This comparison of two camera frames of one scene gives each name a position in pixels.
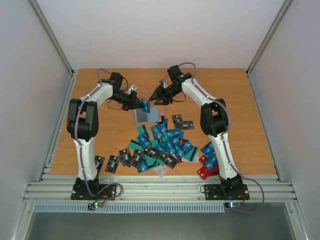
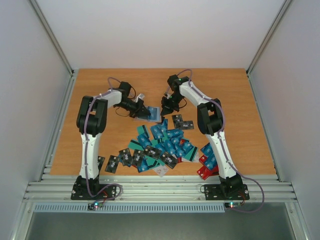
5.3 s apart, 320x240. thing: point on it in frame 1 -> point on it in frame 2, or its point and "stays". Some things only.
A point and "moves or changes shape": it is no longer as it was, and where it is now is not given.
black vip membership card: (169, 160) stays
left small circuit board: (91, 206) stays
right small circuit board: (232, 204) stays
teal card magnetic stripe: (134, 145) stays
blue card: (146, 104) moves or changes shape
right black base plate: (226, 192) stays
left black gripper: (132, 103) -> (139, 112)
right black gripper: (162, 92) -> (167, 104)
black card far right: (187, 125) stays
